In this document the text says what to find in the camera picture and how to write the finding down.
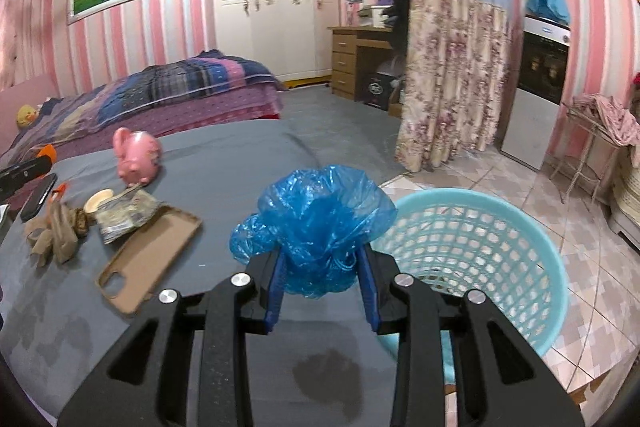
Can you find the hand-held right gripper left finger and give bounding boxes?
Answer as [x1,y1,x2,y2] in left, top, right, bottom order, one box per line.
[57,251,287,427]

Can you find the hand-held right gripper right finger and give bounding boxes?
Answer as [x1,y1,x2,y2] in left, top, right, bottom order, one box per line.
[359,244,586,427]

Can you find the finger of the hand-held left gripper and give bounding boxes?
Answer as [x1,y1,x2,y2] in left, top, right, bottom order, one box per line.
[0,158,52,196]

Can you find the blue plastic bag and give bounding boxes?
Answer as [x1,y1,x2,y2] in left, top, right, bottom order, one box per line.
[229,164,398,298]

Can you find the teal plastic basket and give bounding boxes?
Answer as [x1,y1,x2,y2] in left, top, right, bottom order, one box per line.
[369,188,570,397]

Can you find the black smartphone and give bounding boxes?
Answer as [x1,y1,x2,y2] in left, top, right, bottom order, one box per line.
[20,173,58,223]

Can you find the yellow duck plush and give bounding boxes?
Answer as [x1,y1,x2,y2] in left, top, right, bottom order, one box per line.
[16,104,41,128]

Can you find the tan crumpled cloth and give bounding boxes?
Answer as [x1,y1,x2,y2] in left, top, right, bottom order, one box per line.
[24,202,78,268]

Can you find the dark brown crumpled wad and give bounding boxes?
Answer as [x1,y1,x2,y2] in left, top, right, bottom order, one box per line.
[71,208,92,239]

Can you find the crumpled grey printed packet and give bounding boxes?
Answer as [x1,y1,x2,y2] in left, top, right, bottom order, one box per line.
[95,188,164,246]

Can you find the pink piggy bank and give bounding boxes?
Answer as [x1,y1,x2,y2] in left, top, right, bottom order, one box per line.
[112,127,163,186]

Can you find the tan phone case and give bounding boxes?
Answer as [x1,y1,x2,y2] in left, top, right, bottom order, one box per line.
[95,203,203,318]

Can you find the plaid patchwork quilt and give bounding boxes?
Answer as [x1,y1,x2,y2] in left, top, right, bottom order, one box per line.
[10,49,289,148]

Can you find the bed with purple sheet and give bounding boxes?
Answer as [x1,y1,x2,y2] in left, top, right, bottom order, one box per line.
[0,49,289,164]

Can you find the black box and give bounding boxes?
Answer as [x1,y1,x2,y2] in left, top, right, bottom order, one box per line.
[366,72,397,110]

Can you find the floral curtain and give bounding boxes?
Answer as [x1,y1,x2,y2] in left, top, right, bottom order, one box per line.
[395,0,514,173]

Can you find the wooden desk with drawers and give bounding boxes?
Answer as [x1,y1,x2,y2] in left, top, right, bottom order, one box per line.
[327,25,407,104]

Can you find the white cabinet with dark door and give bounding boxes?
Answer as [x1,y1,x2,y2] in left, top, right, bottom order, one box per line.
[500,14,574,172]

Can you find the white wicker cabinet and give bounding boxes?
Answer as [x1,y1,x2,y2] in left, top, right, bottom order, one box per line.
[606,147,640,251]

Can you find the white wardrobe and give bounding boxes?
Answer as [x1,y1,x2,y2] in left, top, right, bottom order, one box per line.
[210,0,337,84]

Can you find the pile of boxes and papers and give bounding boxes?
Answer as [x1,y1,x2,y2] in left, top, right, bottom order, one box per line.
[357,0,399,30]

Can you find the black hanging garment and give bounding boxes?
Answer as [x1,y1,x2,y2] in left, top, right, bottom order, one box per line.
[390,0,412,54]

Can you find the pink cloth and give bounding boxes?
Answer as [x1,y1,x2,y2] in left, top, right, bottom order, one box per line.
[572,93,640,147]

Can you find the blue cloth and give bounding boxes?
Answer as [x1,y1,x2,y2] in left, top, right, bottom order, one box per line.
[525,0,572,26]

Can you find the metal wire rack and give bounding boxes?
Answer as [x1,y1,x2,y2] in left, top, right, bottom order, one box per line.
[550,99,627,206]

